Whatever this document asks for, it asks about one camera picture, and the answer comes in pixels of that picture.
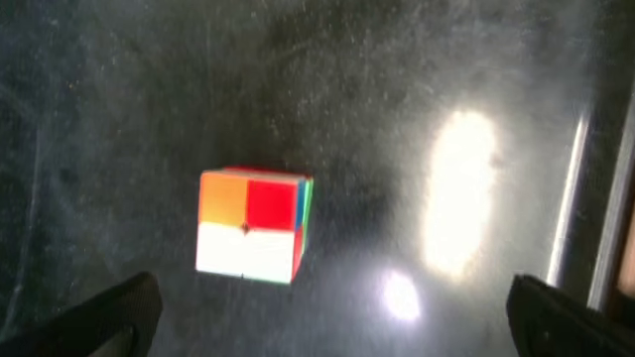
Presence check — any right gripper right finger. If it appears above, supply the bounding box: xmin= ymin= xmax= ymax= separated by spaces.
xmin=505 ymin=274 xmax=635 ymax=357

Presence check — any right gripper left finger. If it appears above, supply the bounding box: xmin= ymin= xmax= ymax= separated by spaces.
xmin=0 ymin=271 xmax=164 ymax=357

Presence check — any many-coloured puzzle cube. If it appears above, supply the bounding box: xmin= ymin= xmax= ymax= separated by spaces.
xmin=194 ymin=166 xmax=315 ymax=287

